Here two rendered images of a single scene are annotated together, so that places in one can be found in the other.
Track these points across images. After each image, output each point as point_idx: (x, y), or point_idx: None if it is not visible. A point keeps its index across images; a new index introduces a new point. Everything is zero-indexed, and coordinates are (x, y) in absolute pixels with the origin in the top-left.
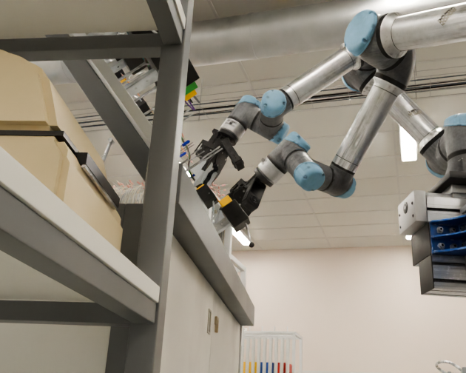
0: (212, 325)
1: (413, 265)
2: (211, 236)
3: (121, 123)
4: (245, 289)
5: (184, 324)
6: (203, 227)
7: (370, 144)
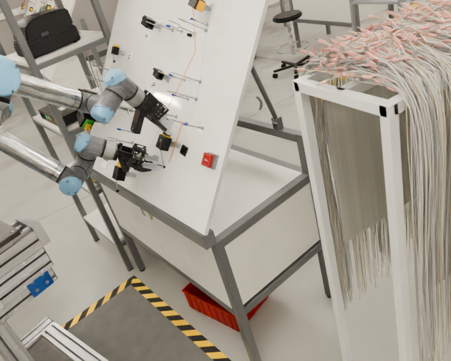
0: (147, 214)
1: (53, 263)
2: (104, 181)
3: None
4: (162, 213)
5: (122, 203)
6: (98, 178)
7: (32, 169)
